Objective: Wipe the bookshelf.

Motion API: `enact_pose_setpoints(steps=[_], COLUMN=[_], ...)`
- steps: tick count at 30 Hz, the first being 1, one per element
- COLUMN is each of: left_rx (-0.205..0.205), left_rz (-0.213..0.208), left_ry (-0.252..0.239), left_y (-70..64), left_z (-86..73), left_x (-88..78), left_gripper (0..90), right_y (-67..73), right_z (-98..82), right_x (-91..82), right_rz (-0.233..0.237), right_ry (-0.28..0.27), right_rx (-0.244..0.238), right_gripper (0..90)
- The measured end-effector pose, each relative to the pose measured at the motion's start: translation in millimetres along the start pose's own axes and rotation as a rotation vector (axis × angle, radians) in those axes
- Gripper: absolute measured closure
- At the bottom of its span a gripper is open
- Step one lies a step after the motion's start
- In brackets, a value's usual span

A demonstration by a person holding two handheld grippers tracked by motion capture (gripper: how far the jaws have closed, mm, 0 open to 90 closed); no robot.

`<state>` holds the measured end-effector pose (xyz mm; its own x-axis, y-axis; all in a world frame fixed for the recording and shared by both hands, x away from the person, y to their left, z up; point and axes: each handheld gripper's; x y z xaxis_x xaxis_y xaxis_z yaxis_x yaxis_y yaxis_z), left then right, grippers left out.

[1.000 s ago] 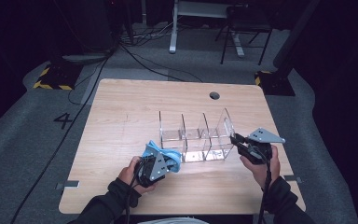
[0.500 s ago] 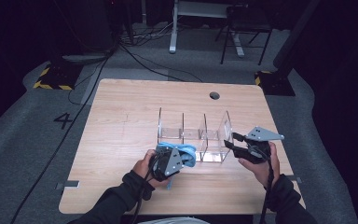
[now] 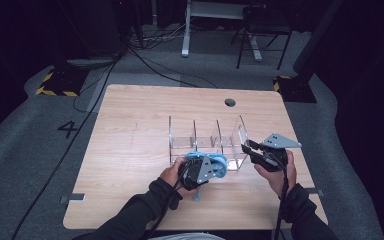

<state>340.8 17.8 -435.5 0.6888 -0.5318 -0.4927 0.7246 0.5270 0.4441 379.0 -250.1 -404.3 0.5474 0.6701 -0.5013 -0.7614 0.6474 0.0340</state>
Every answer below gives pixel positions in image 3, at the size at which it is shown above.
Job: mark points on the grey flat floor plate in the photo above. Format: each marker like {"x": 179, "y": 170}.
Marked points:
{"x": 90, "y": 62}

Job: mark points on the black stand with striped base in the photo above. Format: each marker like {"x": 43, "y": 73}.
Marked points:
{"x": 298, "y": 88}

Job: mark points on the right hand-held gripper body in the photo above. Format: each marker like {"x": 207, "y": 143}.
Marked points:
{"x": 273, "y": 151}

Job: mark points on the person's right hand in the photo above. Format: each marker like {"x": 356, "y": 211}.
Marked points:
{"x": 278, "y": 181}

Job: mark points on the black yellow-striped floor base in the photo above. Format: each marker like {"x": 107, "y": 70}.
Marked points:
{"x": 61, "y": 83}

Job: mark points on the blue knitted cloth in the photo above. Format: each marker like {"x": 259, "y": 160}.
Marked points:
{"x": 220, "y": 165}

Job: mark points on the person's white garment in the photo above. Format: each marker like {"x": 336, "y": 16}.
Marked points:
{"x": 185, "y": 237}

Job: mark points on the person's left hand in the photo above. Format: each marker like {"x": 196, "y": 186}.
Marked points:
{"x": 170, "y": 175}

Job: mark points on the black metal chair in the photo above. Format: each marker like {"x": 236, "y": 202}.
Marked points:
{"x": 266, "y": 23}

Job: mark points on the grey tape strip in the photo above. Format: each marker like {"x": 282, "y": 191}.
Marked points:
{"x": 72, "y": 197}
{"x": 315, "y": 191}

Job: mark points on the clear acrylic divided organizer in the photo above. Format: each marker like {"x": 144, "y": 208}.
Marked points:
{"x": 206, "y": 141}

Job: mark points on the white metal desk frame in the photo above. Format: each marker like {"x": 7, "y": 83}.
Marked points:
{"x": 186, "y": 36}

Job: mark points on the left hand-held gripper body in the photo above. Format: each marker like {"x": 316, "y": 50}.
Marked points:
{"x": 196, "y": 173}

